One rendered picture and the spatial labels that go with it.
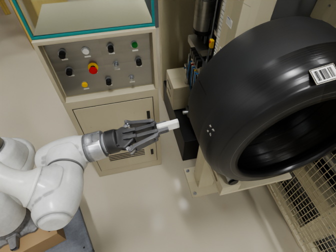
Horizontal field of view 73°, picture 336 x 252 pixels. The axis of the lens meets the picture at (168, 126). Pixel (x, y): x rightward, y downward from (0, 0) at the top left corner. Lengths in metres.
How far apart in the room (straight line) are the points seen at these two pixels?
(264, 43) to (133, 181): 1.59
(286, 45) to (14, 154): 1.06
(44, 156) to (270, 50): 0.70
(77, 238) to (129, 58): 0.92
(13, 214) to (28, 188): 0.51
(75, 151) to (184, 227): 1.31
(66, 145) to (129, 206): 1.29
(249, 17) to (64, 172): 0.78
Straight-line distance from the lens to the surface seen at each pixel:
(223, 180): 1.07
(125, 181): 2.03
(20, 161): 1.16
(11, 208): 1.12
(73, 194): 0.63
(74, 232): 1.27
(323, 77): 0.65
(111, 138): 0.70
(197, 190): 1.97
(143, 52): 1.26
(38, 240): 1.20
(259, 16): 0.96
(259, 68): 0.66
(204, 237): 1.87
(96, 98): 1.37
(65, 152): 0.71
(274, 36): 0.73
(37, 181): 0.63
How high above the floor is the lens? 1.81
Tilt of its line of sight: 51 degrees down
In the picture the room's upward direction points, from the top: straight up
